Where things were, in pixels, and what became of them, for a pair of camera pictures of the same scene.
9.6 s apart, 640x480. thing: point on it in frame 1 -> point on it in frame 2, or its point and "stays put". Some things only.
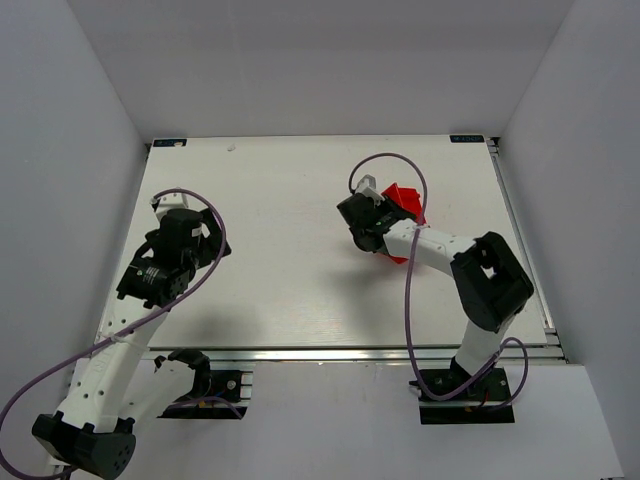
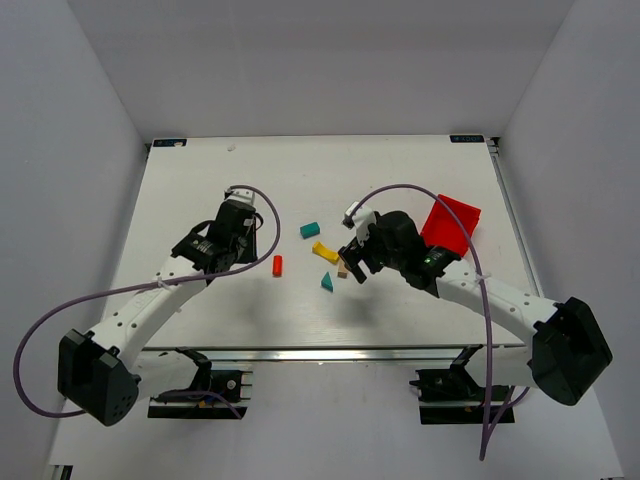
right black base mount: [488, 401] stays put
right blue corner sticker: [466, 139] stays put
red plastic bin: [407, 199] -> [443, 231]
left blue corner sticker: [169, 143] stays put
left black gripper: [213, 242] -> [248, 245]
